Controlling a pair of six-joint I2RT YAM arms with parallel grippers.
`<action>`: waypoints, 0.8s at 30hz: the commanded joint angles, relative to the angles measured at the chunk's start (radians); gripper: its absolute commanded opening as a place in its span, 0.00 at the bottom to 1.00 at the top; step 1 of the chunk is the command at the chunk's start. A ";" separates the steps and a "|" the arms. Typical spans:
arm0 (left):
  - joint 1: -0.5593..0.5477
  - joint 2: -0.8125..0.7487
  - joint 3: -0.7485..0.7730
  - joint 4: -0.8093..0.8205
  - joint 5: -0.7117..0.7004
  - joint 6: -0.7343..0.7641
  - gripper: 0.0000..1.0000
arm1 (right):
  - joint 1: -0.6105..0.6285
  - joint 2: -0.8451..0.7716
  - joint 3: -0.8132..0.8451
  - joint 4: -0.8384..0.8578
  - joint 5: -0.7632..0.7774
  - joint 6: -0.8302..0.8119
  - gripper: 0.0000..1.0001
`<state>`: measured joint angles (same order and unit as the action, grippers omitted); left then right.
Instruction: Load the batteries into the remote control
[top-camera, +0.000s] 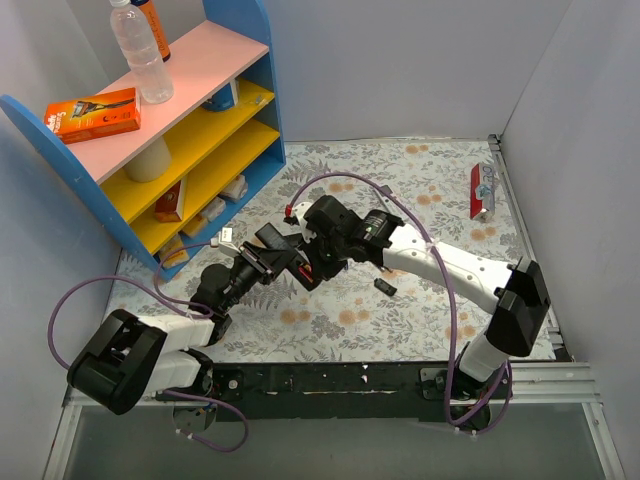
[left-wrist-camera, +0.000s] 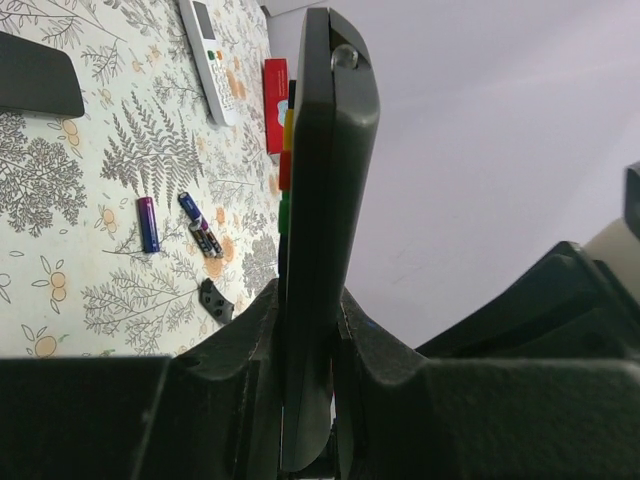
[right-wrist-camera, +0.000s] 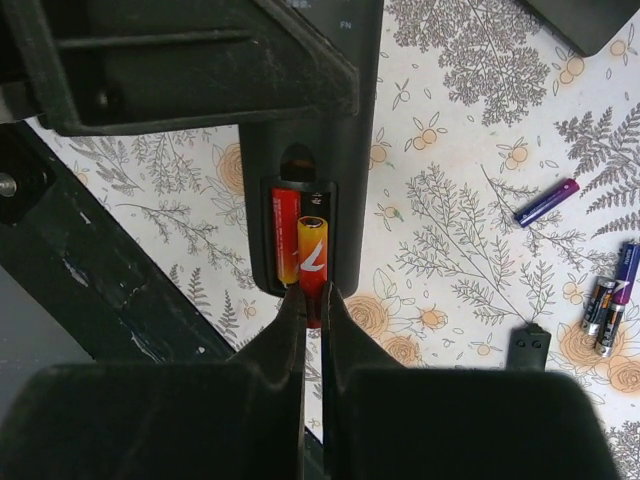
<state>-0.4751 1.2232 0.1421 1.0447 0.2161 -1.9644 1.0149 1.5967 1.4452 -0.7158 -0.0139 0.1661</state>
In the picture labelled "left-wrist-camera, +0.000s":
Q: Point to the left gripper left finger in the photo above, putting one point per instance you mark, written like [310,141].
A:
[213,412]

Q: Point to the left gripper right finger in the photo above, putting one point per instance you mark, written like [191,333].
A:
[403,416]

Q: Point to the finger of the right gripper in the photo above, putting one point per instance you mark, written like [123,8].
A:
[566,306]

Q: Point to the black battery cover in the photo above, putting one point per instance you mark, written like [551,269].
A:
[214,302]

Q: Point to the black TV remote with buttons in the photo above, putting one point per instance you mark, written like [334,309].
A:
[336,116]

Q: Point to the slim black remote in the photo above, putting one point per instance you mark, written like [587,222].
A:
[37,79]

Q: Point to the white air conditioner remote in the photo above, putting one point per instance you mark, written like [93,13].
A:
[208,57]

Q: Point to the black orange battery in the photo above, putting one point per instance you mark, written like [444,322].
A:
[201,239]
[215,245]

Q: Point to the purple blue battery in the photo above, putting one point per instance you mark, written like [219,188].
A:
[148,225]

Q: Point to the floral table mat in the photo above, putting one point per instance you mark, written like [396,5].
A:
[74,277]

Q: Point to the blue battery in pile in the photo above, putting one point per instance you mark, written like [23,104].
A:
[190,208]

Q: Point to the red toothpaste box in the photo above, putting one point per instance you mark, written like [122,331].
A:
[276,97]

